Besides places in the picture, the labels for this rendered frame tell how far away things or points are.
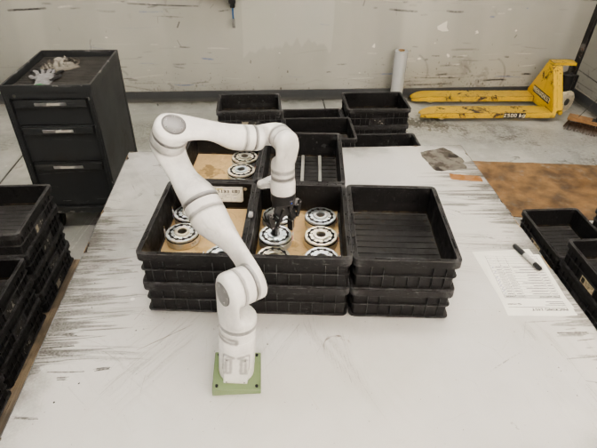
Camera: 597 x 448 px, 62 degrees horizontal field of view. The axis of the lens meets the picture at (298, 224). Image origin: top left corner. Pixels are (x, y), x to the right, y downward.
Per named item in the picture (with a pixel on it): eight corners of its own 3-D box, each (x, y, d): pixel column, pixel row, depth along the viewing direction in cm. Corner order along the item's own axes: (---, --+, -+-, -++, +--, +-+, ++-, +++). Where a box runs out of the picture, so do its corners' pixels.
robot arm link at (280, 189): (277, 177, 156) (277, 159, 152) (302, 190, 149) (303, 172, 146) (255, 187, 151) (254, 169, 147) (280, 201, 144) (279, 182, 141)
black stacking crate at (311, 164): (343, 212, 175) (345, 185, 168) (258, 211, 175) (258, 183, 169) (338, 159, 207) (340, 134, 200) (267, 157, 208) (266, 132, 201)
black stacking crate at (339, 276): (349, 292, 142) (352, 260, 136) (245, 289, 143) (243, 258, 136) (343, 213, 175) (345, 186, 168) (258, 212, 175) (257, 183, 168)
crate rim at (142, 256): (170, 186, 170) (168, 180, 169) (257, 188, 170) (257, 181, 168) (135, 260, 138) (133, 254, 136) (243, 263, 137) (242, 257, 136)
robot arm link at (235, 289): (232, 291, 107) (231, 346, 117) (267, 276, 113) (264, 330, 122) (210, 268, 113) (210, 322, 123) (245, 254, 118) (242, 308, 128)
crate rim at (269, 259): (352, 267, 137) (353, 260, 135) (243, 263, 137) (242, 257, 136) (345, 189, 169) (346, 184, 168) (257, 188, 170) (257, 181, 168)
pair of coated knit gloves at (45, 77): (53, 87, 255) (51, 82, 254) (16, 88, 254) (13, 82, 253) (67, 71, 276) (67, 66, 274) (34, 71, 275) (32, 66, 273)
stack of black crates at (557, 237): (604, 292, 240) (623, 256, 227) (544, 295, 238) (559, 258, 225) (562, 242, 272) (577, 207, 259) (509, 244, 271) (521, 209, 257)
